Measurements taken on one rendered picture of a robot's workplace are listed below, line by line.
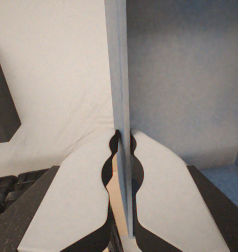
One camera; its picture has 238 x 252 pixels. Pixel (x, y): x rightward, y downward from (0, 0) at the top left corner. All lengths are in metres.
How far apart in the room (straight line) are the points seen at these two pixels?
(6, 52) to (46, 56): 0.10
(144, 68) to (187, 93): 0.05
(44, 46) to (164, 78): 0.41
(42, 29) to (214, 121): 0.45
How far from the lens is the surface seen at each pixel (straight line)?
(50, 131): 0.62
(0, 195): 0.70
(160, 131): 0.19
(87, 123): 0.59
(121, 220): 0.66
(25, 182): 0.70
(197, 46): 0.18
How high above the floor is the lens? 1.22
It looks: 60 degrees down
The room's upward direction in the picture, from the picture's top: 167 degrees clockwise
